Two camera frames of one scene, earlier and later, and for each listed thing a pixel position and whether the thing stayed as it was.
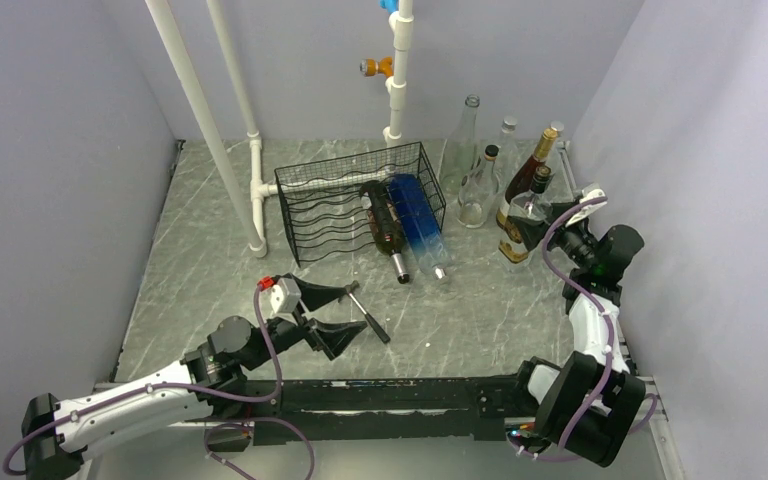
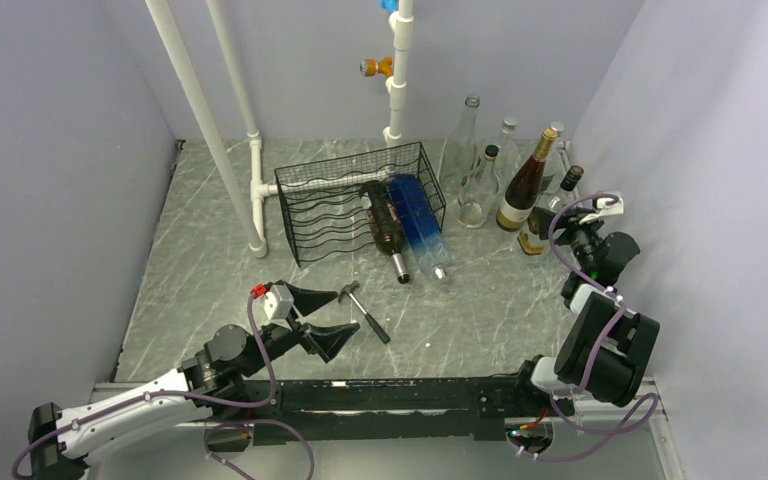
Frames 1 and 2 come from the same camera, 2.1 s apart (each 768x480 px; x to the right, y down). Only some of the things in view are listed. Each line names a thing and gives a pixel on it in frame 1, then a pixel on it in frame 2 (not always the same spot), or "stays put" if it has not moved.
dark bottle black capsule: (541, 178) -> (540, 218)
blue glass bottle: (430, 249) stays put
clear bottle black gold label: (460, 152) stays put
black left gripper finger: (332, 338) stays put
